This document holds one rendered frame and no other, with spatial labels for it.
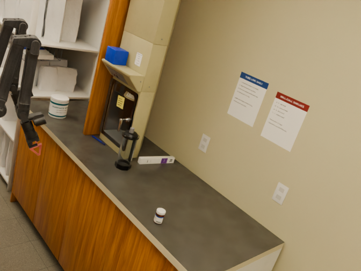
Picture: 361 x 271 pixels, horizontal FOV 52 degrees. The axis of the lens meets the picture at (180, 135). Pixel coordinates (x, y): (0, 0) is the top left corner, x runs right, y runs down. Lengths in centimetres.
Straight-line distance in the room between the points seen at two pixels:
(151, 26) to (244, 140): 88
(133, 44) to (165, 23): 26
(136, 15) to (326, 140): 132
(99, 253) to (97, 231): 13
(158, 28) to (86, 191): 107
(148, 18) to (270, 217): 137
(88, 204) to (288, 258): 121
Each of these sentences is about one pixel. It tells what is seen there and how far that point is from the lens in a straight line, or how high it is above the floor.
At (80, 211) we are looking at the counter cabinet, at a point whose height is 61.
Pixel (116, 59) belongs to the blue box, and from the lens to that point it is 237.
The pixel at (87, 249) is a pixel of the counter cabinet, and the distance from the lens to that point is 246.
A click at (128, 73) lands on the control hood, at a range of 223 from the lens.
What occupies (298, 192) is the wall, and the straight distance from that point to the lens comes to 214.
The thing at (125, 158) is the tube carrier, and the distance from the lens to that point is 229.
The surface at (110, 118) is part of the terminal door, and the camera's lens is 255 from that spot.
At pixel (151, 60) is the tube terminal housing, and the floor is 161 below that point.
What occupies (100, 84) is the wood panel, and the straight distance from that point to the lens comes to 258.
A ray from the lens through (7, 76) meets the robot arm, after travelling 204.
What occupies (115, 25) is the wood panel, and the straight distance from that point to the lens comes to 251.
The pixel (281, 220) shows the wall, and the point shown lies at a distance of 223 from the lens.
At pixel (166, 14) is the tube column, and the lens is 225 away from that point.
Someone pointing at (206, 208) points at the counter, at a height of 94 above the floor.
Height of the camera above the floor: 202
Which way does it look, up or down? 20 degrees down
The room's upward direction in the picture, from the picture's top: 17 degrees clockwise
